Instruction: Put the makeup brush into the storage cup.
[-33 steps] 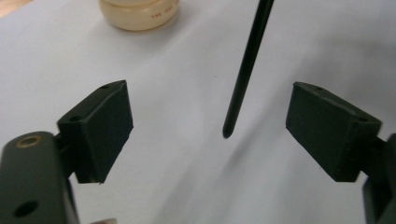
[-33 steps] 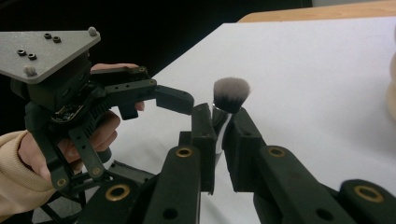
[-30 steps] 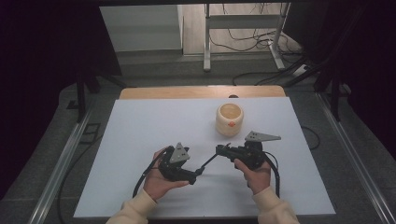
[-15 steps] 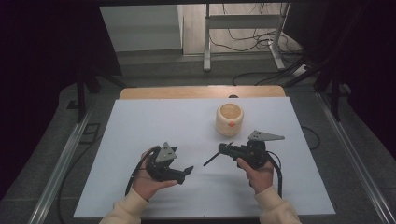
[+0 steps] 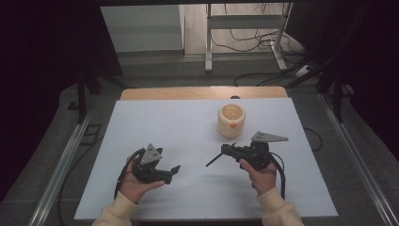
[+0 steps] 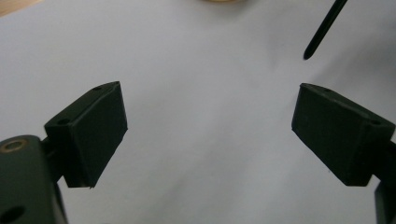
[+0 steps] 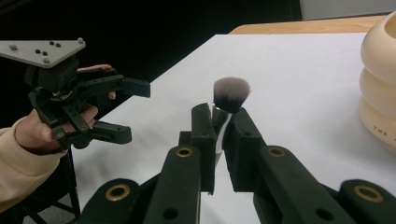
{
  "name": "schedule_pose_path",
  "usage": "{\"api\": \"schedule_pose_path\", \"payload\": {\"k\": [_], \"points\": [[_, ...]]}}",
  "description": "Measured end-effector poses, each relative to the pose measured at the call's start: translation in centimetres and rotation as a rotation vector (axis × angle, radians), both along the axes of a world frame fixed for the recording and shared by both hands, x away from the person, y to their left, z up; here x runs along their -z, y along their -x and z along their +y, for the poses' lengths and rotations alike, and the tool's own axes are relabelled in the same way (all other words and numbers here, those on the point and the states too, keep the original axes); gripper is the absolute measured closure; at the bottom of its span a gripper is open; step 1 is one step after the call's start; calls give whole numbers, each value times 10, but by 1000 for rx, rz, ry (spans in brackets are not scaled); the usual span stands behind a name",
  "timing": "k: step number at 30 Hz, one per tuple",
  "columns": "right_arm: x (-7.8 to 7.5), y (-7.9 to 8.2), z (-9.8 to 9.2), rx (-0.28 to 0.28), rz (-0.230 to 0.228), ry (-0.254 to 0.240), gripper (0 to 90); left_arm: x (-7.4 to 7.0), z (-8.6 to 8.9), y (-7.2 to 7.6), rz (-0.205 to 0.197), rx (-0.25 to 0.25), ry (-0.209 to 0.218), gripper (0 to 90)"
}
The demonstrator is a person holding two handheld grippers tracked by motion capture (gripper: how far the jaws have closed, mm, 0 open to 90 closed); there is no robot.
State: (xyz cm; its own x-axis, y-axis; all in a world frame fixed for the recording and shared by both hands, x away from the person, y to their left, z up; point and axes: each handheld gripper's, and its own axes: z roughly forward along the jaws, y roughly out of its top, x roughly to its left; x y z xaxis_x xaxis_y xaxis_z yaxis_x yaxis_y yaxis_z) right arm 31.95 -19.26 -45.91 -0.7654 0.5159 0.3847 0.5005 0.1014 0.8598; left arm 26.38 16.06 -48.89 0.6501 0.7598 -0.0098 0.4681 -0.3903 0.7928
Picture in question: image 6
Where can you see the wooden table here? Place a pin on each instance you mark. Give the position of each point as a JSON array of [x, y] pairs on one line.
[[12, 5]]

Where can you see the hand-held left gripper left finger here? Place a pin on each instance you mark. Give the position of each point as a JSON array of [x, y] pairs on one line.
[[90, 137]]

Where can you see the black pen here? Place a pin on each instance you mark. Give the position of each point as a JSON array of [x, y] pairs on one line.
[[323, 29]]

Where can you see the round wooden pen holder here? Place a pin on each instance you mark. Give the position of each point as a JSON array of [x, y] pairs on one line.
[[222, 1]]

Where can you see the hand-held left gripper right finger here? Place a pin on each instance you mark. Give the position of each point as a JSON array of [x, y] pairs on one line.
[[336, 133]]

